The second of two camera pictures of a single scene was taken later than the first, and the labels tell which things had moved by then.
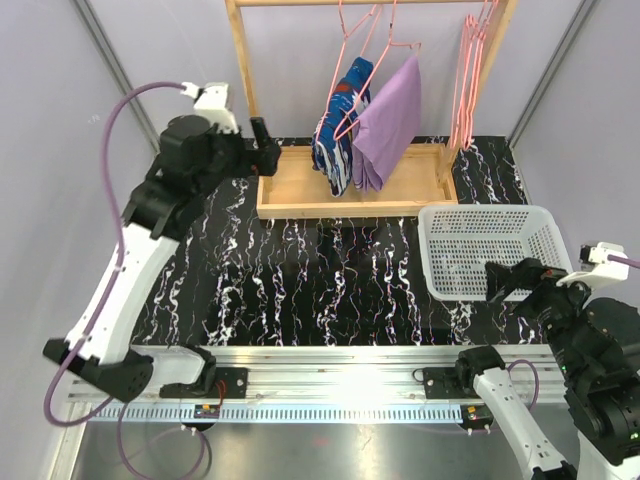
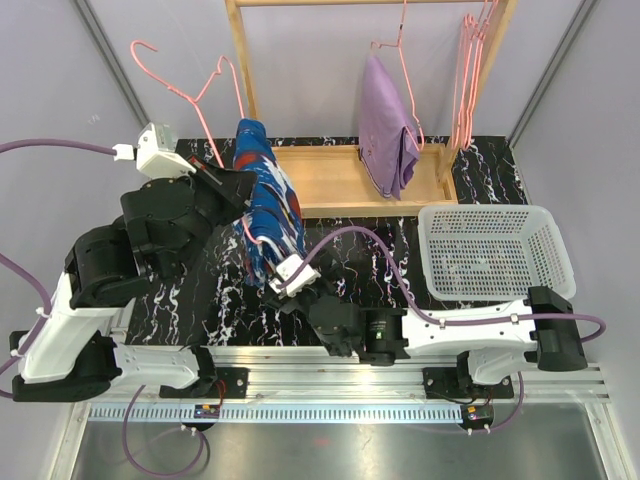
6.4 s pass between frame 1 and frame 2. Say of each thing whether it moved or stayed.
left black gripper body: moved
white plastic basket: stayed
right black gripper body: moved
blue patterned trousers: moved
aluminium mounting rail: stayed
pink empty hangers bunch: stayed
